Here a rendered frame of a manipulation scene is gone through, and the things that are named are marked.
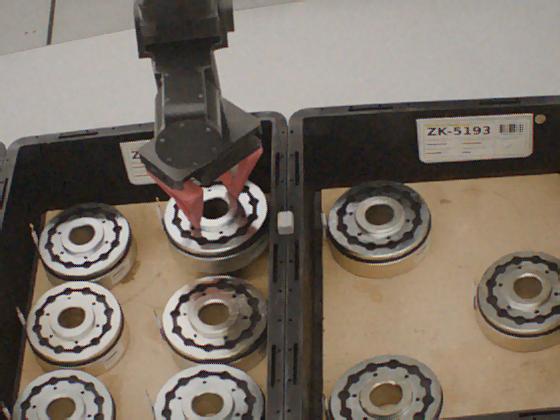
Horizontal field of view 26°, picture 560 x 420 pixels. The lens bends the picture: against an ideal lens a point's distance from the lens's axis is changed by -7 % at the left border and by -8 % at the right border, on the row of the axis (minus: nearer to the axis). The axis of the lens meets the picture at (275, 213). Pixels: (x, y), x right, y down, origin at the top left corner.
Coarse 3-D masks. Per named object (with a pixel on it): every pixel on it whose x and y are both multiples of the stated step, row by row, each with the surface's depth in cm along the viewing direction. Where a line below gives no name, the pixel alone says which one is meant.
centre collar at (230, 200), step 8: (208, 192) 128; (216, 192) 127; (224, 192) 127; (208, 200) 127; (216, 200) 127; (224, 200) 127; (232, 200) 126; (232, 208) 126; (224, 216) 125; (232, 216) 125; (208, 224) 125; (216, 224) 125; (224, 224) 125
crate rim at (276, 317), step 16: (256, 112) 128; (272, 112) 128; (96, 128) 130; (112, 128) 130; (128, 128) 129; (144, 128) 129; (16, 144) 130; (32, 144) 130; (48, 144) 130; (64, 144) 130; (272, 144) 125; (16, 160) 129; (272, 160) 123; (272, 176) 122; (0, 192) 125; (272, 192) 120; (0, 208) 125; (272, 208) 119; (0, 224) 122; (272, 224) 118; (0, 240) 121; (272, 240) 116; (272, 256) 115; (272, 272) 114; (272, 288) 112; (272, 304) 111; (272, 320) 110; (272, 336) 109; (272, 352) 108; (272, 384) 107; (272, 400) 104; (272, 416) 103
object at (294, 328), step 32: (544, 96) 125; (288, 128) 126; (288, 160) 123; (288, 192) 120; (288, 256) 115; (288, 288) 112; (288, 320) 110; (288, 352) 107; (288, 384) 105; (288, 416) 103; (480, 416) 100; (512, 416) 99; (544, 416) 99
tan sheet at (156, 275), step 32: (160, 224) 133; (160, 256) 130; (128, 288) 128; (160, 288) 127; (128, 320) 125; (160, 320) 124; (32, 352) 123; (128, 352) 122; (160, 352) 122; (128, 384) 119; (160, 384) 119; (128, 416) 117
